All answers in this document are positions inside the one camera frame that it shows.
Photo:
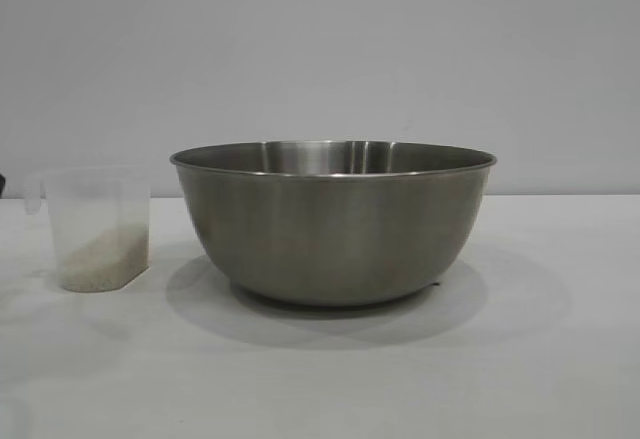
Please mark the white rice grains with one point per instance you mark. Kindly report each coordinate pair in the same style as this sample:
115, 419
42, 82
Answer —
107, 264

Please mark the translucent plastic measuring cup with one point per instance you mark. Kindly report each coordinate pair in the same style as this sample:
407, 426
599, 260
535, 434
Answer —
95, 199

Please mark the stainless steel mixing bowl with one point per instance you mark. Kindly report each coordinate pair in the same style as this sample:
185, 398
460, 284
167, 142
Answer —
330, 239

